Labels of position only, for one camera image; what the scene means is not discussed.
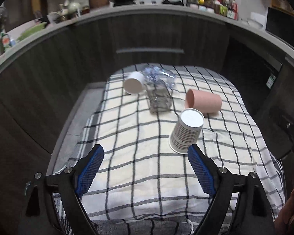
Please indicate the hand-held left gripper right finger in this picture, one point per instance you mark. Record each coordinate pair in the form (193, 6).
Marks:
(201, 171)

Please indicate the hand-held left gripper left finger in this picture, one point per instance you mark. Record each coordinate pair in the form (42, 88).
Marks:
(90, 169)

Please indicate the striped paper cup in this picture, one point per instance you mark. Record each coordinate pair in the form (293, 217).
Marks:
(186, 131)

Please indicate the pink cup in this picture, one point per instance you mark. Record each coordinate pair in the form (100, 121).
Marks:
(203, 101)

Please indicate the white cup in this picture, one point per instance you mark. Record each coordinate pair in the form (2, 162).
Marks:
(133, 85)

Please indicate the person's right hand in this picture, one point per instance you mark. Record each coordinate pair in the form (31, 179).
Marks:
(291, 208)

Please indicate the black checked white cloth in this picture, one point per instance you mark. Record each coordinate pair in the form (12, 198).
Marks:
(142, 151)

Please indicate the green white sticker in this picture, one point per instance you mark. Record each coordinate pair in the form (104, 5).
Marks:
(271, 80)

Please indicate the black microwave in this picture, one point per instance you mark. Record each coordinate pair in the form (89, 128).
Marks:
(281, 25)

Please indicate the dark wood cabinet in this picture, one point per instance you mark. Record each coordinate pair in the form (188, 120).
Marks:
(63, 66)

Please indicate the white dishes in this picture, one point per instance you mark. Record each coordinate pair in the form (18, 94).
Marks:
(256, 20)

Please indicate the colourful cartons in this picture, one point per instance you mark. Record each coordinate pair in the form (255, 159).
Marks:
(229, 8)

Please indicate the green tray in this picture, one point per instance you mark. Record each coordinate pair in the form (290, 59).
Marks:
(31, 30)

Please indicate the green dish soap bottle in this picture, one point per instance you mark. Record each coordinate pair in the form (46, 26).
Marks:
(6, 41)

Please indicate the white mug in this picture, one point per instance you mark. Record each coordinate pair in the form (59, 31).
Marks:
(53, 17)

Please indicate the white teapot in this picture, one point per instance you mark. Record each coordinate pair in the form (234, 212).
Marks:
(74, 7)

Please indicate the black stove top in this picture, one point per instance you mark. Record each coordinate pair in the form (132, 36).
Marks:
(172, 2)

